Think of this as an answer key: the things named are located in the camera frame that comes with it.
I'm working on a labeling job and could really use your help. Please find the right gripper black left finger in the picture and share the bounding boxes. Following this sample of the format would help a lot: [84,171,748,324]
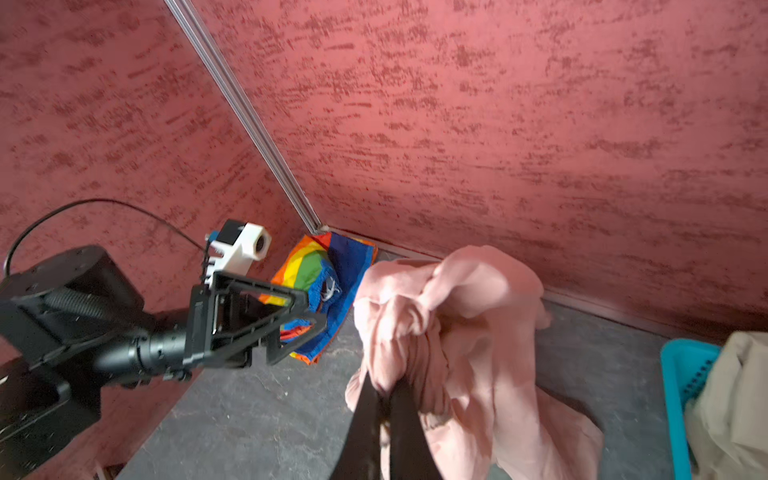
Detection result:
[330,376,384,480]

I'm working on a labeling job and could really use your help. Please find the pink shorts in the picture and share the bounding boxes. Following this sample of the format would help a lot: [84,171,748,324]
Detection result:
[345,246,604,479]

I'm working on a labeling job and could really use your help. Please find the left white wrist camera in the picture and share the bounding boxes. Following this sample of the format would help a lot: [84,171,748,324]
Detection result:
[202,219,272,286]

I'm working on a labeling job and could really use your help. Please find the teal plastic basket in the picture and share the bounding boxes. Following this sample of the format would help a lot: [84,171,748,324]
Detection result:
[660,339,721,480]

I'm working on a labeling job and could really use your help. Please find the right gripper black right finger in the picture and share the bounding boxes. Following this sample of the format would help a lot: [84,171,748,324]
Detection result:
[388,378,442,480]

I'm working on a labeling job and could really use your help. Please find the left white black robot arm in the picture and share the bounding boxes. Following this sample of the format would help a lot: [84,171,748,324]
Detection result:
[1,245,327,479]

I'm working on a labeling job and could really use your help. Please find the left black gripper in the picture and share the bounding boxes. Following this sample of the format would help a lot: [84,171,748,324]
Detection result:
[183,271,328,369]

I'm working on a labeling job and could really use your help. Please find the left aluminium corner post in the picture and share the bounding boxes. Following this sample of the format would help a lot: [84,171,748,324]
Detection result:
[165,0,327,234]

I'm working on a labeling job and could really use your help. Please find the rainbow striped shorts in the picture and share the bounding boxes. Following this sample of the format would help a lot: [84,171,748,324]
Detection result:
[271,233,378,365]

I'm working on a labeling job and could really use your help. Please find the beige shorts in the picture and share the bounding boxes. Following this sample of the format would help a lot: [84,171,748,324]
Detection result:
[684,332,767,479]

